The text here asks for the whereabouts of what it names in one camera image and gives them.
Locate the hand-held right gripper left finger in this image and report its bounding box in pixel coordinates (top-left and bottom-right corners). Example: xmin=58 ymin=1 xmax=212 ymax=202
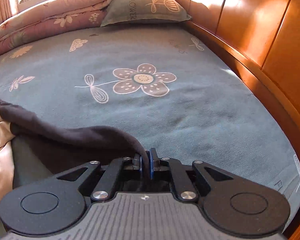
xmin=56 ymin=154 xmax=143 ymax=202

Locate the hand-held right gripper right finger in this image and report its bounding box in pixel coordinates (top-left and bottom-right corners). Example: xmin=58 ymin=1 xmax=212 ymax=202
xmin=149 ymin=148 xmax=234 ymax=202

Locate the cream and black raglan sweatshirt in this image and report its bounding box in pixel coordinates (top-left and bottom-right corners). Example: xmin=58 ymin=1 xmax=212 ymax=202
xmin=0 ymin=99 xmax=150 ymax=220

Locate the bed with blue floral sheet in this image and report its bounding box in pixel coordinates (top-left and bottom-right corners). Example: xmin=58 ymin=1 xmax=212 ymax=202
xmin=0 ymin=25 xmax=300 ymax=240

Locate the blue-green printed pillow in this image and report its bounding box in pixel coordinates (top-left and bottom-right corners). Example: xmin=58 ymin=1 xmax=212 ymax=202
xmin=100 ymin=0 xmax=192 ymax=27

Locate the pink pillow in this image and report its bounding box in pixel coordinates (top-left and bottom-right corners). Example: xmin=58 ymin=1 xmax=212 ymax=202
xmin=167 ymin=0 xmax=211 ymax=23

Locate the wooden headboard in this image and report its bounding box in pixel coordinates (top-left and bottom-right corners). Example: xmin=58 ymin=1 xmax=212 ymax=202
xmin=166 ymin=0 xmax=300 ymax=240

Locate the pink floral quilt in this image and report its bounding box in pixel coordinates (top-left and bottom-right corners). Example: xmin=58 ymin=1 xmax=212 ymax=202
xmin=0 ymin=0 xmax=146 ymax=60

